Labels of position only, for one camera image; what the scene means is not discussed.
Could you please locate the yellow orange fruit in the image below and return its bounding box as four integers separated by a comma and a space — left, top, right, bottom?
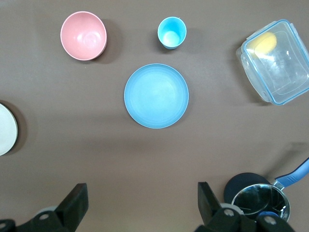
248, 32, 278, 60

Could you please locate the clear plastic container blue seal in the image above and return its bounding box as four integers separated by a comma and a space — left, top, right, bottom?
236, 19, 309, 106

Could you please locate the brown table cloth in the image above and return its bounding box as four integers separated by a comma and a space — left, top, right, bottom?
0, 0, 309, 232

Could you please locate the wide shallow beige bowl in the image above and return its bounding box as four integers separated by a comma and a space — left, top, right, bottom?
0, 100, 19, 157

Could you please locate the steel saucepan blue handle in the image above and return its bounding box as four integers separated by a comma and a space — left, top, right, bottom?
230, 157, 309, 223

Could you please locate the light blue plastic cup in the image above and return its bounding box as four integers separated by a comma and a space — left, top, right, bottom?
157, 16, 188, 50

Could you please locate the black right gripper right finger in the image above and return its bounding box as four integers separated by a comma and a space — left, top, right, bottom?
195, 181, 257, 232

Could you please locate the small deep pink bowl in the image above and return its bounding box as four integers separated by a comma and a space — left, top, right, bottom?
60, 11, 108, 61

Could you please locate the dark navy round disc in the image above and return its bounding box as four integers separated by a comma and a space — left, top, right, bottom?
224, 172, 271, 208

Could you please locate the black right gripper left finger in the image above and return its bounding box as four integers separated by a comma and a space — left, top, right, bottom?
14, 183, 89, 232

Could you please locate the wide shallow blue bowl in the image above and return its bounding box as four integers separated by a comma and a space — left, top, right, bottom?
124, 63, 190, 129

